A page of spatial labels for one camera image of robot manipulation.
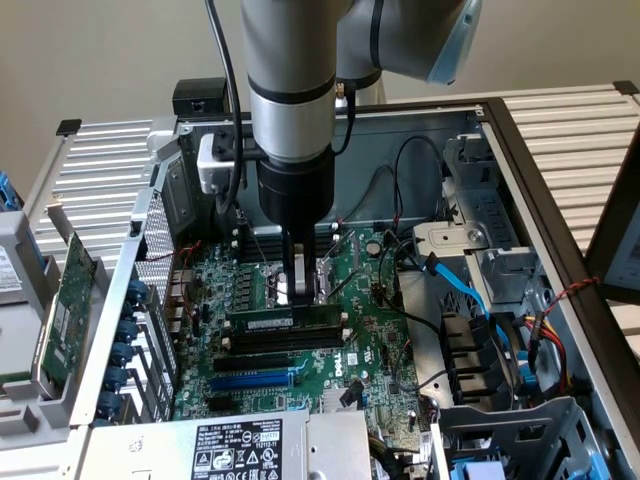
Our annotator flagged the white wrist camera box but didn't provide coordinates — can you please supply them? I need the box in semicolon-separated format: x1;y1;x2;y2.
197;133;237;197

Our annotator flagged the thick long black wire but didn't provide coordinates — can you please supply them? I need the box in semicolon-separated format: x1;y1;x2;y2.
377;227;444;335

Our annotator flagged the blue plastic holder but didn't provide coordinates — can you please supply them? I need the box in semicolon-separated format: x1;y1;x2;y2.
0;169;25;214

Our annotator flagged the low looped black wire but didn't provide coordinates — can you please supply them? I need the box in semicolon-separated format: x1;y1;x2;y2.
344;164;400;224

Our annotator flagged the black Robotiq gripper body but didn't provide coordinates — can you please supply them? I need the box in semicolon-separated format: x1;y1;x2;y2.
257;149;337;247

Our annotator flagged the silver CPU socket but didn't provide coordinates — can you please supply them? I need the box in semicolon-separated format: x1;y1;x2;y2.
257;259;341;319

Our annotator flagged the green Dell motherboard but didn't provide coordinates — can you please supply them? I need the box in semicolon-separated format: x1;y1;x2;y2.
172;225;432;441

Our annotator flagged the black box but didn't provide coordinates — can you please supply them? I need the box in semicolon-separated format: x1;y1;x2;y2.
172;78;236;121

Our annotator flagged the blue expansion slot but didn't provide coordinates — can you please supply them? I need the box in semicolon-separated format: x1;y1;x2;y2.
209;372;294;395

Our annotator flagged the blue plastic fan clip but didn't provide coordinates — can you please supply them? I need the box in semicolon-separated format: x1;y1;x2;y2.
516;349;540;397

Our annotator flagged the green RAM stick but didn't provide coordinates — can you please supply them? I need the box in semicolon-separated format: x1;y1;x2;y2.
228;303;345;335

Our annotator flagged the black plastic fan shroud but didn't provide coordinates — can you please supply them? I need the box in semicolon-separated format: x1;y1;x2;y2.
438;312;516;407

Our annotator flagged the metal socket cover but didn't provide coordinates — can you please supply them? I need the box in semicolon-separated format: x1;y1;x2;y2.
318;229;360;301

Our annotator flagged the blue plastic drive rail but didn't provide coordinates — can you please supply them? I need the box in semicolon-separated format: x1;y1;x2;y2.
582;439;611;480
452;459;506;480

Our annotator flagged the grey parts rack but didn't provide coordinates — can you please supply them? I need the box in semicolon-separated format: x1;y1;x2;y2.
0;208;119;451

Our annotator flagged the silver metal disk bay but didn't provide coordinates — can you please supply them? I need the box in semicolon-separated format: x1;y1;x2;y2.
412;132;551;321

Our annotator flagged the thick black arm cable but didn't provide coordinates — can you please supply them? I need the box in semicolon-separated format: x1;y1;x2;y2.
203;0;249;219

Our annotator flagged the silver power supply with label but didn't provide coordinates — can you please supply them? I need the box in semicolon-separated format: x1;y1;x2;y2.
84;409;374;480

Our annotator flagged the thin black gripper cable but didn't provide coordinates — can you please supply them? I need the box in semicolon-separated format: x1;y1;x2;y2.
327;79;359;157

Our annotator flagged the red black twisted wire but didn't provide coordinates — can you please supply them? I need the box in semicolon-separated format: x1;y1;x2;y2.
134;239;206;266
542;277;601;321

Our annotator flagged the grey perforated drive cage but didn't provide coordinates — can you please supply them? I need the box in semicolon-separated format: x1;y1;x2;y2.
432;397;609;480

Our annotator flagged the open metal PC case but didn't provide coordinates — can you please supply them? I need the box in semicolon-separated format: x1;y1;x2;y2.
69;97;640;480

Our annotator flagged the yellow red orange wire bundle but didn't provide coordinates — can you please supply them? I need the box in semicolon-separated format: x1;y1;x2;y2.
522;309;574;396

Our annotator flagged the long black expansion slot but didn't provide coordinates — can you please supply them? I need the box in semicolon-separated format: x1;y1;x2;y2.
213;351;290;375

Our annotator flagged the tall looped black wire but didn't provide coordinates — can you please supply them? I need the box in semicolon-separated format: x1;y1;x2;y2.
392;135;448;224

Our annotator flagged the small silver heat sink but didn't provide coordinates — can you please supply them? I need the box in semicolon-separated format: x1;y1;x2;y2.
321;387;362;412

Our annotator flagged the silver disk drive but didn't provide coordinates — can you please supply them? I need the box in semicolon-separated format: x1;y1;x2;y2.
0;243;32;306

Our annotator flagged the green graphics card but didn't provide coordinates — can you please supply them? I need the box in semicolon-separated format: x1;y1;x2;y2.
30;199;100;400

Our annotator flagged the black framed panel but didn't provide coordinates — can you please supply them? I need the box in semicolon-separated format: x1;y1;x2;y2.
583;144;640;305

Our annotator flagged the blue SATA wire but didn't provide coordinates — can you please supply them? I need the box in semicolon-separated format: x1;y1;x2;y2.
422;252;511;361

